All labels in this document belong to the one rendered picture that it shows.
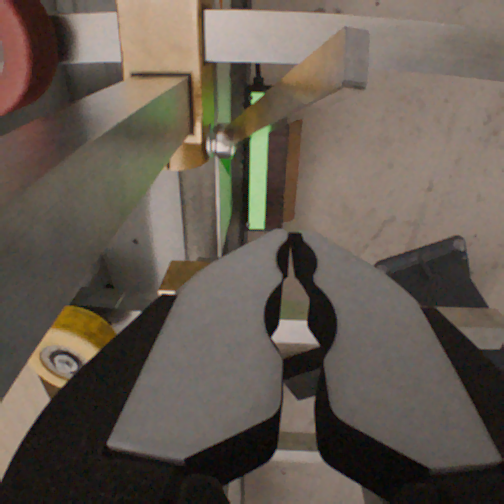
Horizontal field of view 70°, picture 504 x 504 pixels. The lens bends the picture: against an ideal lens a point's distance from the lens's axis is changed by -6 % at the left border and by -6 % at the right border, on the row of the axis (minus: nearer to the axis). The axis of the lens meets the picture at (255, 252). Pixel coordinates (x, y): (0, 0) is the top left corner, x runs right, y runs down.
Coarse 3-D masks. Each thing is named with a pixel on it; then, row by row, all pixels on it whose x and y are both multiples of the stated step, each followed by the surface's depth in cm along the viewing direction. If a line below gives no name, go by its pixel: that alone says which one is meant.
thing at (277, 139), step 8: (280, 128) 40; (272, 136) 41; (280, 136) 41; (272, 144) 41; (280, 144) 41; (272, 152) 42; (280, 152) 42; (272, 160) 42; (280, 160) 42; (272, 168) 43; (280, 168) 43; (272, 176) 43; (280, 176) 43; (272, 184) 44; (280, 184) 44; (272, 192) 44; (280, 192) 44; (272, 200) 45; (280, 200) 45; (272, 208) 46; (280, 208) 46; (272, 216) 46; (280, 216) 46; (272, 224) 47
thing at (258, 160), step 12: (252, 96) 39; (252, 144) 42; (264, 144) 41; (252, 156) 42; (264, 156) 42; (252, 168) 43; (264, 168) 43; (252, 180) 44; (264, 180) 44; (252, 192) 45; (264, 192) 45; (252, 204) 45; (264, 204) 45; (252, 216) 46
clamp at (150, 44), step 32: (128, 0) 20; (160, 0) 20; (192, 0) 20; (128, 32) 21; (160, 32) 21; (192, 32) 21; (128, 64) 22; (160, 64) 22; (192, 64) 22; (192, 96) 23; (192, 128) 24; (192, 160) 26
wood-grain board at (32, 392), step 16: (32, 368) 34; (16, 384) 35; (32, 384) 35; (48, 384) 36; (16, 400) 37; (32, 400) 37; (48, 400) 36; (0, 416) 39; (16, 416) 39; (32, 416) 38; (0, 432) 41; (16, 432) 41; (0, 448) 43; (16, 448) 43; (0, 464) 46; (0, 480) 49
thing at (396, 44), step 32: (64, 32) 22; (96, 32) 22; (224, 32) 22; (256, 32) 22; (288, 32) 22; (320, 32) 22; (384, 32) 21; (416, 32) 21; (448, 32) 21; (480, 32) 21; (384, 64) 22; (416, 64) 22; (448, 64) 22; (480, 64) 22
